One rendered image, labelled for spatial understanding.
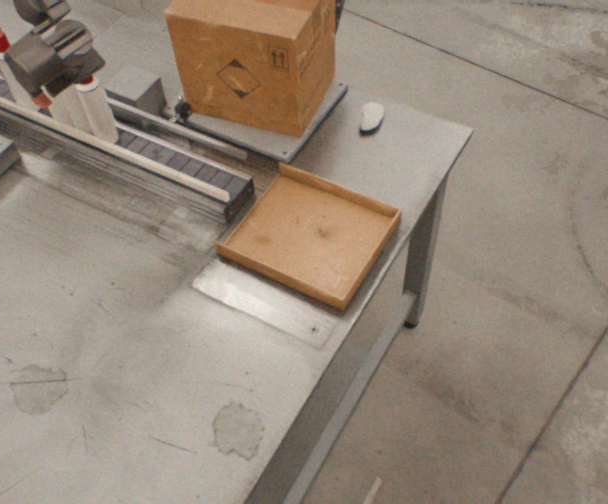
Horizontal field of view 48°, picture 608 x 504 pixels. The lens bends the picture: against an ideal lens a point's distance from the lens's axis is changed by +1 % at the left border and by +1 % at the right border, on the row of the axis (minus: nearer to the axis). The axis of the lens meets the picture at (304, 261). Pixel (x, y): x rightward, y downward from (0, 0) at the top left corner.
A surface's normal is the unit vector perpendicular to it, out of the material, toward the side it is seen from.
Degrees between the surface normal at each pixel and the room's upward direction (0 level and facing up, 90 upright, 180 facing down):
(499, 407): 0
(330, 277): 0
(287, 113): 90
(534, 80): 0
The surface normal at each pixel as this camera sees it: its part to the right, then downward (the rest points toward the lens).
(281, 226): -0.04, -0.59
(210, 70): -0.36, 0.76
